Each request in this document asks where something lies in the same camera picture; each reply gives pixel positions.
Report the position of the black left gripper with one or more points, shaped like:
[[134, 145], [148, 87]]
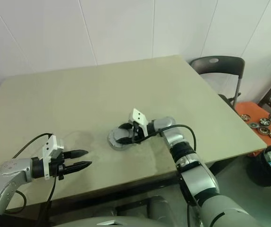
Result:
[[55, 168]]

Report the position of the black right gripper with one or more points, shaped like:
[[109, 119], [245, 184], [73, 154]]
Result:
[[140, 133]]

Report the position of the grey round disc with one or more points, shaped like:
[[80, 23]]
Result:
[[116, 134]]

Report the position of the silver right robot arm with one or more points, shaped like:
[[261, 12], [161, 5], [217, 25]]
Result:
[[197, 175]]

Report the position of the grey robot torso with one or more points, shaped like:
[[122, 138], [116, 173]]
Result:
[[130, 214]]

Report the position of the black folding chair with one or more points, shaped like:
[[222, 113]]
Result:
[[218, 65]]

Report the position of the black trash bin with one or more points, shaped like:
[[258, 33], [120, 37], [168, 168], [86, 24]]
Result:
[[258, 170]]

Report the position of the black-rimmed spare rotor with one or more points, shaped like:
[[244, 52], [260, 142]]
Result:
[[264, 121]]

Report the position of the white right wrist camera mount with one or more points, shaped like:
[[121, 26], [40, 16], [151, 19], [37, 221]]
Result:
[[138, 116]]

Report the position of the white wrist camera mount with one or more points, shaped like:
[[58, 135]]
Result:
[[49, 146], [138, 116]]

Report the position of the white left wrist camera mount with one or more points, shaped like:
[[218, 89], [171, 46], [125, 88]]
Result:
[[49, 146]]

